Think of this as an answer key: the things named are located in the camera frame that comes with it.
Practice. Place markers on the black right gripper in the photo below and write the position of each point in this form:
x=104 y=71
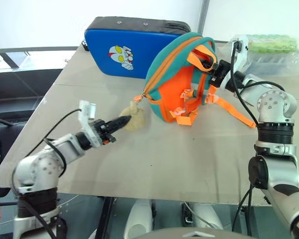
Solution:
x=219 y=72

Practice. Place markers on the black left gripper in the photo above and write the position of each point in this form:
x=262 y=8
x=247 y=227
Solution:
x=102 y=131

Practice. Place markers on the orange and teal backpack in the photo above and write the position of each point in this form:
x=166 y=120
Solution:
x=172 y=87

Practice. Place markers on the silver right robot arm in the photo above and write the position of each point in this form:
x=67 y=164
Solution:
x=276 y=99

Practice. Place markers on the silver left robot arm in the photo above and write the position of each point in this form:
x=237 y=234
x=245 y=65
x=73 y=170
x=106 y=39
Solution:
x=40 y=169

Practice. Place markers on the grey metal pole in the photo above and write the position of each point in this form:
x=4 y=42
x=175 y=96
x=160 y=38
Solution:
x=203 y=17

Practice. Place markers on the clear bag of green items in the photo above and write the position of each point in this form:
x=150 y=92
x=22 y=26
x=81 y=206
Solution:
x=271 y=46

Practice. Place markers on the blue case with cartoon print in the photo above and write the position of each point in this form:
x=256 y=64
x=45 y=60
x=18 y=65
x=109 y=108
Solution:
x=139 y=44

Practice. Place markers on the black table leg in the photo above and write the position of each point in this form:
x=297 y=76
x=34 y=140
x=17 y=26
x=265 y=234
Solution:
x=105 y=219

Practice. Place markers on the white rounded robot leg shell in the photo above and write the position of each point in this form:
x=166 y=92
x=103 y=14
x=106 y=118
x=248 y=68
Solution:
x=137 y=219
x=205 y=216

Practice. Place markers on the dark glass side desk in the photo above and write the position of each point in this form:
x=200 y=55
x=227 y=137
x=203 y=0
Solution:
x=20 y=82

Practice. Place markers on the grey robot torso top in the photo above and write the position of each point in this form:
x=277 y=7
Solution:
x=189 y=234

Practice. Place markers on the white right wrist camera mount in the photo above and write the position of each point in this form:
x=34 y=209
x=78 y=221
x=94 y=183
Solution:
x=241 y=57

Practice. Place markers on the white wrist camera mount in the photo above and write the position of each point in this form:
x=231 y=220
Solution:
x=241 y=57
x=88 y=109

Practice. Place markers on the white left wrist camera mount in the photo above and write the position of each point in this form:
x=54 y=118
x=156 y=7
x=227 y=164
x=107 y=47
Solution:
x=88 y=109

